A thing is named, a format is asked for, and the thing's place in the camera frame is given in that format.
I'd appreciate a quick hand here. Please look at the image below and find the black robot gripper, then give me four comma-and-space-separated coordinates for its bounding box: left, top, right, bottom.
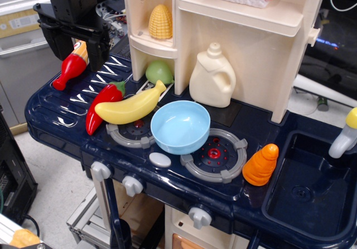
33, 0, 110, 71

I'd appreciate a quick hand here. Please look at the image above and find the light blue plastic bowl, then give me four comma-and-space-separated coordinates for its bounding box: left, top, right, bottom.
151, 100, 211, 155

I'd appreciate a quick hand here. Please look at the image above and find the orange toy carrot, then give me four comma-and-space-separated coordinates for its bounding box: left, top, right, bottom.
242, 143, 279, 186

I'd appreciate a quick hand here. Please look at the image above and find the red toy ketchup bottle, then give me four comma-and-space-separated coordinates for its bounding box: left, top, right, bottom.
53, 40, 89, 90

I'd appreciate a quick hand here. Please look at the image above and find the grey metal cabinet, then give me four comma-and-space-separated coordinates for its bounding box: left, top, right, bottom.
1, 0, 61, 127

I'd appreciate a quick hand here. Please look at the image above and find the red toy chili pepper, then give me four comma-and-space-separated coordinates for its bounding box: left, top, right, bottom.
85, 80, 127, 136

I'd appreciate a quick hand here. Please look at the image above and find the yellow toy banana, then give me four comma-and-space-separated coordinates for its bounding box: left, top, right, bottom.
95, 80, 166, 125

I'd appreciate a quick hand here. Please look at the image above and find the green toy pear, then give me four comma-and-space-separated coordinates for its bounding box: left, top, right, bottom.
145, 60, 174, 84

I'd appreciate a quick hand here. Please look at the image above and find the yellow toy corn cob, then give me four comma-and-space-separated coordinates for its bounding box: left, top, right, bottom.
148, 4, 173, 40

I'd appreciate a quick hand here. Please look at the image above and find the cream toy kitchen shelf unit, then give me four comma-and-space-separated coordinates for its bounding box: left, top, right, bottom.
125, 0, 322, 123

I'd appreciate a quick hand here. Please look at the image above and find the grey left stove burner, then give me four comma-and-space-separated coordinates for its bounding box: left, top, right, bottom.
106, 116, 155, 149

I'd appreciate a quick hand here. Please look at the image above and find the grey stove burner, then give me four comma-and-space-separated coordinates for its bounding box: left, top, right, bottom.
180, 128, 248, 184
106, 116, 155, 149

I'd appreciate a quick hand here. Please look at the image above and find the grey left stove knob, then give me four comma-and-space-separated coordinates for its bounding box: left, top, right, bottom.
91, 161, 112, 182

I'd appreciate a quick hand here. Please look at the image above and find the grey stove knob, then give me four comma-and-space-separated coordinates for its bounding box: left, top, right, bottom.
122, 175, 143, 197
189, 207, 212, 229
91, 161, 112, 182

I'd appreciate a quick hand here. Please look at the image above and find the cream toy detergent jug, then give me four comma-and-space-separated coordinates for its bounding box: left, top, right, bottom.
189, 42, 237, 108

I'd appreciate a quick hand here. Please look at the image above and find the grey oval button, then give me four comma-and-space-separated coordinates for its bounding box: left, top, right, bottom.
149, 152, 171, 168

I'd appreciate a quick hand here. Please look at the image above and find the grey middle stove knob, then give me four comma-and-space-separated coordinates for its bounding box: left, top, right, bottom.
122, 175, 143, 197

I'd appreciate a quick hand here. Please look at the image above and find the black computer case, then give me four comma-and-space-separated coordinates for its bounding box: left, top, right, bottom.
1, 116, 38, 224

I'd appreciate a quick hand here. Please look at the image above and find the grey right stove burner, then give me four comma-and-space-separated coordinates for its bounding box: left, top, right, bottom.
180, 128, 248, 184

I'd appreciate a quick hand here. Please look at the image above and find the tan toy bread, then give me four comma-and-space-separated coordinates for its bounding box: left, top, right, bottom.
9, 229, 41, 248

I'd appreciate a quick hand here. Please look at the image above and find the grey right stove knob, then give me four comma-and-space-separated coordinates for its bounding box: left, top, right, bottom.
189, 207, 212, 229

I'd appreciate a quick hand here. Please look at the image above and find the navy toy kitchen counter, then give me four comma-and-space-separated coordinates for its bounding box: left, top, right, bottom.
25, 55, 356, 248

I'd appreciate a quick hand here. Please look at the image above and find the navy toy sink basin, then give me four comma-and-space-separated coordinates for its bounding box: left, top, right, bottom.
263, 132, 356, 243

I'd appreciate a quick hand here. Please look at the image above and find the grey and yellow toy faucet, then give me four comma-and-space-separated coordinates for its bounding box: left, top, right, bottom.
329, 107, 356, 159

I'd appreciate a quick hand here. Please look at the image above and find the aluminium frame rail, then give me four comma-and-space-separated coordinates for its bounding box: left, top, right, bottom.
66, 188, 110, 248

